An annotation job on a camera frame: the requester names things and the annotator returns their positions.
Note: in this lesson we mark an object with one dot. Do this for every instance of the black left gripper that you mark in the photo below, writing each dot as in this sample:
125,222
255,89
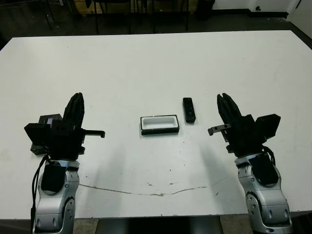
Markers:
65,146

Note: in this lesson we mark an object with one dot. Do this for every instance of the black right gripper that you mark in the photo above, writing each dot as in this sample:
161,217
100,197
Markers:
243,136

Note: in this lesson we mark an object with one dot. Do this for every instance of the black slim camera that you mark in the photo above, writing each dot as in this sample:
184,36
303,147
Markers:
189,111

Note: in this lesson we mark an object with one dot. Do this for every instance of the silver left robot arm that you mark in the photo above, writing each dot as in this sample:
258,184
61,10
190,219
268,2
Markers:
53,207

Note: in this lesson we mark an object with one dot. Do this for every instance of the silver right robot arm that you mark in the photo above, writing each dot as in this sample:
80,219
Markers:
265,200

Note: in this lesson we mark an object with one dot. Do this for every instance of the black box base white insert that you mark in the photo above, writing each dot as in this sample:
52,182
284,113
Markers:
159,131

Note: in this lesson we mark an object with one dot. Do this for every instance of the grey chair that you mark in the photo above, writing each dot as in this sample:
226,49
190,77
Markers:
50,22

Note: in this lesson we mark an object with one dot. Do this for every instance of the black bin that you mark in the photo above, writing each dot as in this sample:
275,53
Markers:
204,9

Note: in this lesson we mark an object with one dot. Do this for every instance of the robot lower body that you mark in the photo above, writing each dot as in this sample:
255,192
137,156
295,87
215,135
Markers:
158,226

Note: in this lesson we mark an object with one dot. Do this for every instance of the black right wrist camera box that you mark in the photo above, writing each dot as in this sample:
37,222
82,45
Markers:
268,126

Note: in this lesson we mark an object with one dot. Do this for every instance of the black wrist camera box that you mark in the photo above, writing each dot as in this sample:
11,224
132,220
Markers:
36,134
268,126

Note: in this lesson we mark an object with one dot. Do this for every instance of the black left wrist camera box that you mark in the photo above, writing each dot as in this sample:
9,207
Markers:
36,134

